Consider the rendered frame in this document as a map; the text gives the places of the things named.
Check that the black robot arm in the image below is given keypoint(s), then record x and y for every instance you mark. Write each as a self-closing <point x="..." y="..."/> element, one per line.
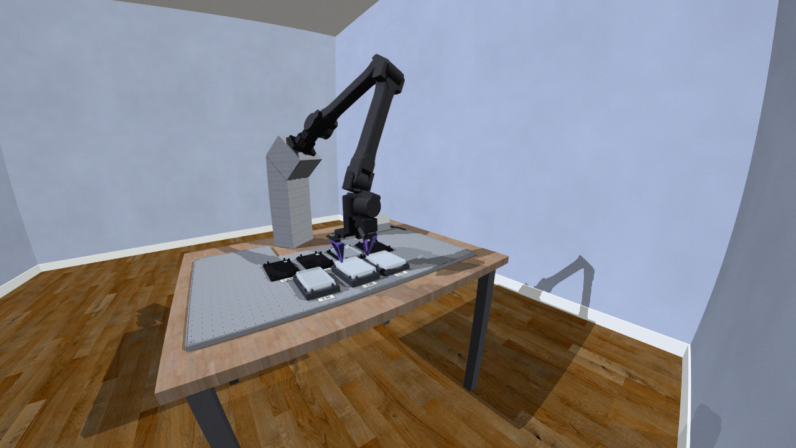
<point x="359" y="175"/>

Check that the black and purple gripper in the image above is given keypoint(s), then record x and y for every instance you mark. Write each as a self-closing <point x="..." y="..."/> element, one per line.
<point x="339" y="246"/>

